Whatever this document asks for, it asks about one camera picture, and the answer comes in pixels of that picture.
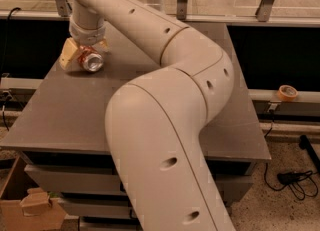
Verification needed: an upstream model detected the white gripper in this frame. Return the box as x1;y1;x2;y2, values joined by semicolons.
59;20;108;70

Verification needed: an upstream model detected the red coke can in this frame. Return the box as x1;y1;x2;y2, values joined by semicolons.
77;46;104;73

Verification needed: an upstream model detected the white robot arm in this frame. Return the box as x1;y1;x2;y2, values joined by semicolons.
75;0;235;231

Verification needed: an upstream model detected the grey drawer cabinet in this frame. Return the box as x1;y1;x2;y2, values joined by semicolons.
3;24;270;231

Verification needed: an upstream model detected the cardboard box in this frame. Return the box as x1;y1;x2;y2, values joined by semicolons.
0;158;66;231

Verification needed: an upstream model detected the orange tape roll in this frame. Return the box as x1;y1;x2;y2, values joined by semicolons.
277;85;298;102

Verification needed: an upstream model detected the black pole base right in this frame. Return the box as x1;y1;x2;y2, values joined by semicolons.
299;135;320;173

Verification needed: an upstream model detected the black power adapter with cable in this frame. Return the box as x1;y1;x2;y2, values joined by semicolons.
263;164;319;201

